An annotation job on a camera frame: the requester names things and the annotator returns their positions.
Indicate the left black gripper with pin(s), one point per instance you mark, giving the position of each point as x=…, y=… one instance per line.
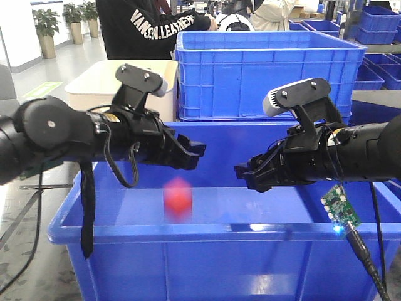
x=139, y=136

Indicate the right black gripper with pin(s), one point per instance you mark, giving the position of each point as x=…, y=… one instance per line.
x=280, y=166

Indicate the red cube block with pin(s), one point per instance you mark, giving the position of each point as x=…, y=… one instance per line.
x=177, y=199

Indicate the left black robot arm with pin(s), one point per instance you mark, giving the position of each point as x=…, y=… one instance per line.
x=47, y=129

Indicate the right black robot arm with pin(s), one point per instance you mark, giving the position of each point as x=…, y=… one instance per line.
x=369, y=152

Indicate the large blue foreground bin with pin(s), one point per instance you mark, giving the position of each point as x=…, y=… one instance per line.
x=237, y=245

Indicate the blue crate behind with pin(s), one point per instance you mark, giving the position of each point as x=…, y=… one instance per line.
x=226, y=75

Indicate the green circuit board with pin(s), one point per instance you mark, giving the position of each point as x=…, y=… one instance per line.
x=339, y=210

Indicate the beige cart top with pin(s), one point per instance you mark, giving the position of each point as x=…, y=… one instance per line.
x=98, y=85

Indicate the person in black hoodie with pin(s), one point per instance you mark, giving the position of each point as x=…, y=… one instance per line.
x=137, y=30

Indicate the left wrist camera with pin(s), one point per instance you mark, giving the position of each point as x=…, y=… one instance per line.
x=136, y=84

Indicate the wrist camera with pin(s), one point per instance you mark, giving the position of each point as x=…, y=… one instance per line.
x=136, y=84
x=309, y=102

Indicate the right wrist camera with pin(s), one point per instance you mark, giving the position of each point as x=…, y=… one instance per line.
x=309, y=102

